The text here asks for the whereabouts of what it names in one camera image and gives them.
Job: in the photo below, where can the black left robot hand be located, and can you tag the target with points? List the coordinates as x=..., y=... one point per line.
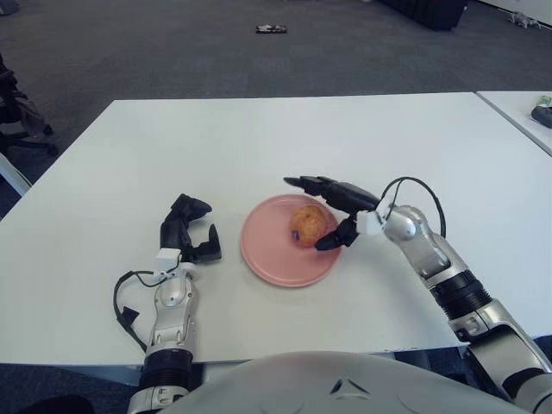
x=172, y=230

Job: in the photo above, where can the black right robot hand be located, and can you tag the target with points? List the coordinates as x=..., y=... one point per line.
x=349, y=196

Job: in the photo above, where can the red yellow apple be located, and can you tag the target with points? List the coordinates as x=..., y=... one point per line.
x=306, y=224

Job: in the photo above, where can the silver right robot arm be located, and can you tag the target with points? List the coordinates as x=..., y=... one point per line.
x=431, y=250

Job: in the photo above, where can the pink round plate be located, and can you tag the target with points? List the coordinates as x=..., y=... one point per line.
x=271, y=250

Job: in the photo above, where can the white furniture leg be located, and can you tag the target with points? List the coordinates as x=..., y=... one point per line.
x=13, y=172

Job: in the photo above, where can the small black floor object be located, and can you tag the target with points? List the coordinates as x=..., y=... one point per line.
x=271, y=29

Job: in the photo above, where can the grey robot torso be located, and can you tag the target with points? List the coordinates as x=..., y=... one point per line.
x=302, y=384

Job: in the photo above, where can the black office chair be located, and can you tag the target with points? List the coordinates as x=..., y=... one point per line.
x=17, y=112

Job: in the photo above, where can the large black box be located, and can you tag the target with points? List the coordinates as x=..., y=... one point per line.
x=427, y=13

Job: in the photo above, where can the black handheld device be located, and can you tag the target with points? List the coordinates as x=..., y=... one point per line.
x=543, y=114

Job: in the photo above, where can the green packet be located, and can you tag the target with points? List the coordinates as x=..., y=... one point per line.
x=544, y=100

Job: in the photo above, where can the small grey floor toy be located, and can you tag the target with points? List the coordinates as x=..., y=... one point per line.
x=522, y=19

